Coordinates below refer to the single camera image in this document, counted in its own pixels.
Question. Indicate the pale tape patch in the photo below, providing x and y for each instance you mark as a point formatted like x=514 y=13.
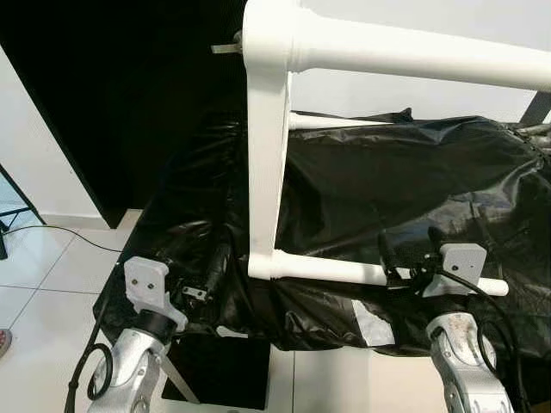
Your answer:
x=374 y=325

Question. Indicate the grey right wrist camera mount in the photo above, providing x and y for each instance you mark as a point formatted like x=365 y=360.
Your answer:
x=456 y=262

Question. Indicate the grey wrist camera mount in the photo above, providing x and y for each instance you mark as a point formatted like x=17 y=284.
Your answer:
x=456 y=262
x=145 y=280

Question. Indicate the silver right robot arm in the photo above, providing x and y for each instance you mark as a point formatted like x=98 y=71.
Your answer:
x=465 y=361

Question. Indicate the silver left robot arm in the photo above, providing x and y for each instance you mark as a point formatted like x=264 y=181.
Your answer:
x=129 y=379

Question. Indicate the black plastic cover sheet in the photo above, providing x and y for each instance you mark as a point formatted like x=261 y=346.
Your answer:
x=413 y=189

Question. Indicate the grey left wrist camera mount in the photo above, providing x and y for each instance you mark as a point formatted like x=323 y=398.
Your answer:
x=145 y=280

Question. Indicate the white metal workbench frame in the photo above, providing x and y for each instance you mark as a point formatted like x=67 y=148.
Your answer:
x=179 y=374

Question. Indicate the black window frame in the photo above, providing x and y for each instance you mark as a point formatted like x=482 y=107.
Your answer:
x=535 y=107

